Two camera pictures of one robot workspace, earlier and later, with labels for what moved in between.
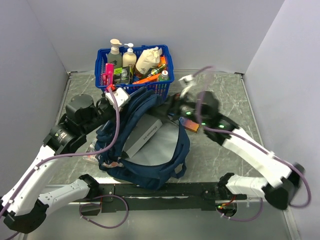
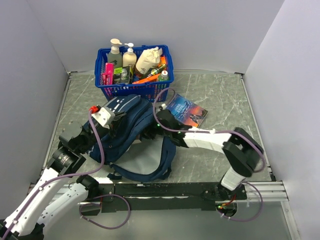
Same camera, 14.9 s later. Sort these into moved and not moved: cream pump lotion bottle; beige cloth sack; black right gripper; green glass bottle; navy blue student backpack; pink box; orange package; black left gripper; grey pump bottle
Moved: black left gripper; black right gripper; navy blue student backpack
Not moved: beige cloth sack; green glass bottle; pink box; grey pump bottle; orange package; cream pump lotion bottle
